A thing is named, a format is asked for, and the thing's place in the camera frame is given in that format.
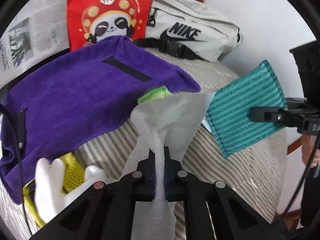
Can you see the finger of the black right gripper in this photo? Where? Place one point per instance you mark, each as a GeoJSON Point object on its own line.
{"type": "Point", "coordinates": [266, 114]}

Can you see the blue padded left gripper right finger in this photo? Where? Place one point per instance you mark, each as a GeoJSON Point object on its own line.
{"type": "Point", "coordinates": [174, 187]}

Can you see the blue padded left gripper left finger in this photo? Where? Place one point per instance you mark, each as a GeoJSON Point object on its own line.
{"type": "Point", "coordinates": [145, 179]}

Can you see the teal ribbed cloth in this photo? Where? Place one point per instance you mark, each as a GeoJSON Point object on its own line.
{"type": "Point", "coordinates": [228, 113]}

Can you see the white tissue sheet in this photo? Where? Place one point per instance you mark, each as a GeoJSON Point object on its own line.
{"type": "Point", "coordinates": [171, 122]}

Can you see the person's hand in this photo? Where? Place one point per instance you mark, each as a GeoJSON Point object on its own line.
{"type": "Point", "coordinates": [308, 143]}

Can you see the green tissue pack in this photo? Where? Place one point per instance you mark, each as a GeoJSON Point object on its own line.
{"type": "Point", "coordinates": [154, 94]}

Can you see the yellow and white glove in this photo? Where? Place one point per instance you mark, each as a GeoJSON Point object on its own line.
{"type": "Point", "coordinates": [57, 184]}

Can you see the white Nike waist bag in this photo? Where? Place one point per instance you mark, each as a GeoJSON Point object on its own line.
{"type": "Point", "coordinates": [188, 29]}

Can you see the red panda paper bag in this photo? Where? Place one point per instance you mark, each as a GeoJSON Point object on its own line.
{"type": "Point", "coordinates": [90, 21]}

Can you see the folded newspaper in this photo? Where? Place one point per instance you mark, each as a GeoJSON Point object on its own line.
{"type": "Point", "coordinates": [38, 31]}

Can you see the purple towel with black straps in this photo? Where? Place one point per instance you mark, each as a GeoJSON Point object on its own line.
{"type": "Point", "coordinates": [77, 97]}

